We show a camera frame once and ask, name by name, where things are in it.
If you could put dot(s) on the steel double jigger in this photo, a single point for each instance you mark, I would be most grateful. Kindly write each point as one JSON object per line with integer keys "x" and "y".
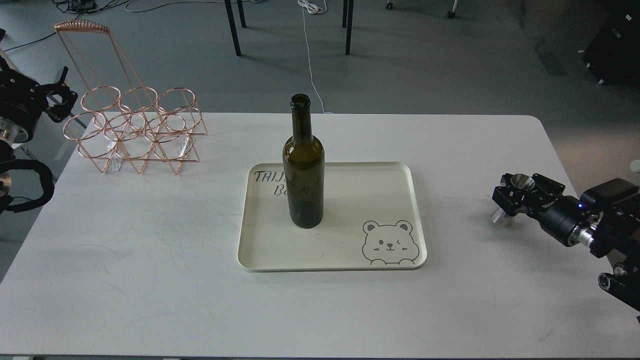
{"x": 509, "y": 197}

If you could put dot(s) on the dark green wine bottle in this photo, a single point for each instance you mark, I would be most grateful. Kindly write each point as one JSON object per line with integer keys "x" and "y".
{"x": 303, "y": 159}

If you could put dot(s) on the black table leg left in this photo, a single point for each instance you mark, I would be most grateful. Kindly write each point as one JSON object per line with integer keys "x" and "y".
{"x": 232, "y": 23}

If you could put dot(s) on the black equipment case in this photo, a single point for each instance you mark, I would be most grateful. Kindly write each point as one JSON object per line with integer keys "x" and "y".
{"x": 613, "y": 54}

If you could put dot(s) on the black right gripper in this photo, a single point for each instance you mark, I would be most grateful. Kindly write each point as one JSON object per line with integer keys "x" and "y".
{"x": 568, "y": 220}

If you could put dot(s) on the copper wire bottle rack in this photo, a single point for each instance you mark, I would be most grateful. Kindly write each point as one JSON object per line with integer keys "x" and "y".
{"x": 133, "y": 124}

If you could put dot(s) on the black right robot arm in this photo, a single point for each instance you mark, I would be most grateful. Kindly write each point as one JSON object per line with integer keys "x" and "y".
{"x": 605, "y": 219}

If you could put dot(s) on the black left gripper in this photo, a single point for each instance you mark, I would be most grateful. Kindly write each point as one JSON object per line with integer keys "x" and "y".
{"x": 22, "y": 104}

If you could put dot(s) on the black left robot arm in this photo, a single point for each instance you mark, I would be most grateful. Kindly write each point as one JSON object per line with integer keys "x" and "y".
{"x": 9, "y": 162}

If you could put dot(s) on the black table leg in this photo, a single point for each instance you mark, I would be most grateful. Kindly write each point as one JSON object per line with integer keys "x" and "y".
{"x": 232, "y": 23}
{"x": 347, "y": 23}

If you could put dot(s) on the cream bear serving tray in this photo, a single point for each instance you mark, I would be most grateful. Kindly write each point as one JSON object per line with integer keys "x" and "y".
{"x": 370, "y": 222}

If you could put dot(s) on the black table leg right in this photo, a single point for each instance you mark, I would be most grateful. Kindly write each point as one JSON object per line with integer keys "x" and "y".
{"x": 347, "y": 23}

